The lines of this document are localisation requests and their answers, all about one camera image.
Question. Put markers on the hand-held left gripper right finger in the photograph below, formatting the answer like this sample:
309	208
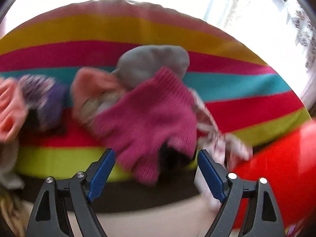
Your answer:
212	177

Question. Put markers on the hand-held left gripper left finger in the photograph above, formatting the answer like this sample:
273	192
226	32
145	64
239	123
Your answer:
101	177

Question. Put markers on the magenta knit garment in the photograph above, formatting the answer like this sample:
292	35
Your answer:
148	121

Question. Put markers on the purple white knit hat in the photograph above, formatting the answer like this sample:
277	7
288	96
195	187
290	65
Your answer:
49	98

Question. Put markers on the white patterned cloth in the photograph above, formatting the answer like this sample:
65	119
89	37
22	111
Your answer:
217	138

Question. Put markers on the red plastic jug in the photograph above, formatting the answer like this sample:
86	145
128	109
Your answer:
284	167

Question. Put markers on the light pink cloth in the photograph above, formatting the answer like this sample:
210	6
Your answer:
91	84

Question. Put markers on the beige cloth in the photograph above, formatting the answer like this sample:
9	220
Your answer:
7	165

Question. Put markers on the salmon pink cloth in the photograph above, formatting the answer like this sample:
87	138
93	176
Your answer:
9	113

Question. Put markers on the grey cloth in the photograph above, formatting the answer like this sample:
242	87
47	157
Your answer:
148	61

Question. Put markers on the rainbow striped tablecloth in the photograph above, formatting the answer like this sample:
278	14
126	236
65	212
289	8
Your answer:
172	29

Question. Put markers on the white lace curtain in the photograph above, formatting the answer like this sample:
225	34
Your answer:
296	22

